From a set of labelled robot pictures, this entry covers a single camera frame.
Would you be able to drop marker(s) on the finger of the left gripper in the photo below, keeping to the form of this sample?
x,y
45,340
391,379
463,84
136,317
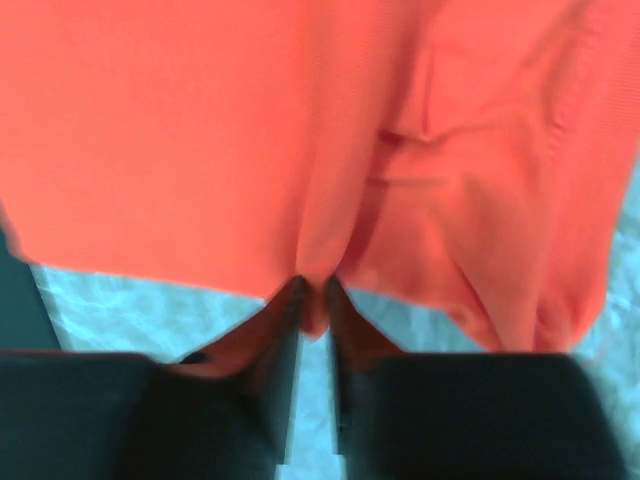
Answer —
x,y
25,322

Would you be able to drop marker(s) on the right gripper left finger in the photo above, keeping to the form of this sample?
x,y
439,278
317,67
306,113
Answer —
x,y
223,412

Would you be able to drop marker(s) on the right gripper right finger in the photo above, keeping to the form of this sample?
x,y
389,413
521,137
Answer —
x,y
402,415

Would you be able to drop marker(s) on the orange t shirt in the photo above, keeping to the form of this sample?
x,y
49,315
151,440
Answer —
x,y
470,156

